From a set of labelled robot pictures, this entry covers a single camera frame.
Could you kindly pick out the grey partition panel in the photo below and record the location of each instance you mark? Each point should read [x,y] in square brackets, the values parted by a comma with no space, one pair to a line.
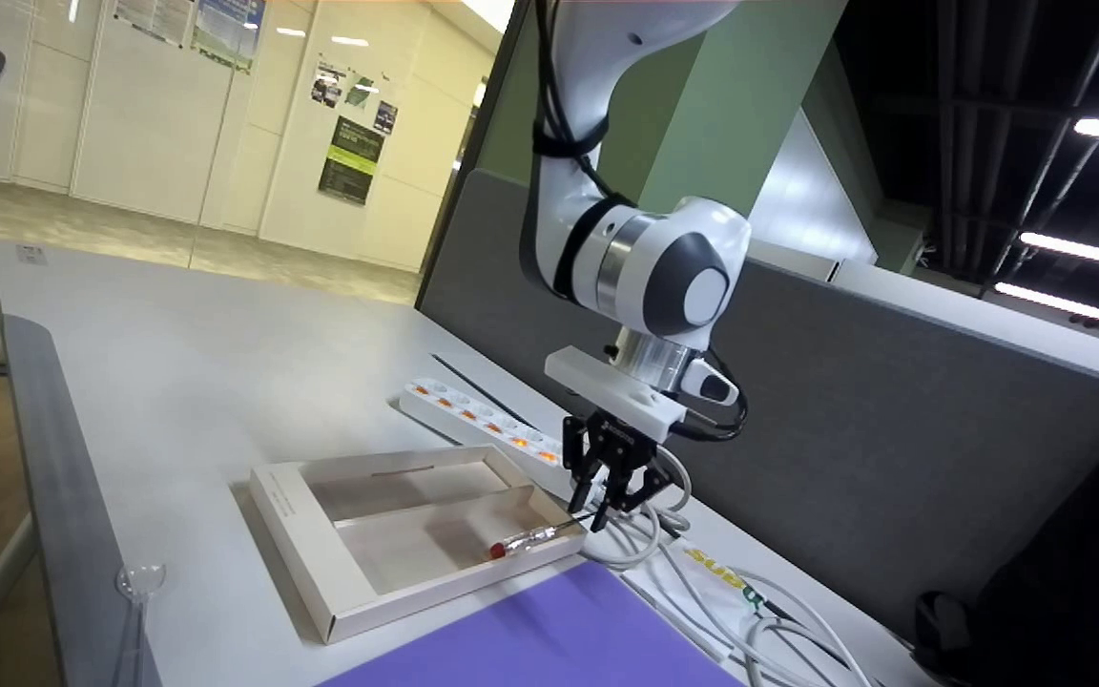
[899,436]

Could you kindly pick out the white wooden tray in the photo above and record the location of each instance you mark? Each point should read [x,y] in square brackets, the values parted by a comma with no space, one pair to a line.
[373,539]

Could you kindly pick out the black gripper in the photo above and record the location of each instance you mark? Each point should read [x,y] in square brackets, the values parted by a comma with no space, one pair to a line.
[621,456]

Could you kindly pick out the purple paper sheet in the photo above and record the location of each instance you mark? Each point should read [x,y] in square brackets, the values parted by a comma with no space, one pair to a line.
[582,627]

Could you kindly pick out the small red-tipped screwdriver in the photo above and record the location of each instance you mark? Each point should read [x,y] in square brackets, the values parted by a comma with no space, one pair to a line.
[535,539]

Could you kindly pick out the wall poster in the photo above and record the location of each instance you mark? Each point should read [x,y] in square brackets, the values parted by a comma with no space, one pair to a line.
[353,163]

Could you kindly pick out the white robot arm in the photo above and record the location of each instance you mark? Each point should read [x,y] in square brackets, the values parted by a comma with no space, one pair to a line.
[660,274]

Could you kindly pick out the clear plastic object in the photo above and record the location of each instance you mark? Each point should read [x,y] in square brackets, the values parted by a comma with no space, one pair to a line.
[142,580]

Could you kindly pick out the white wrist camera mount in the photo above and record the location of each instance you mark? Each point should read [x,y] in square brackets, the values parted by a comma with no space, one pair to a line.
[621,389]

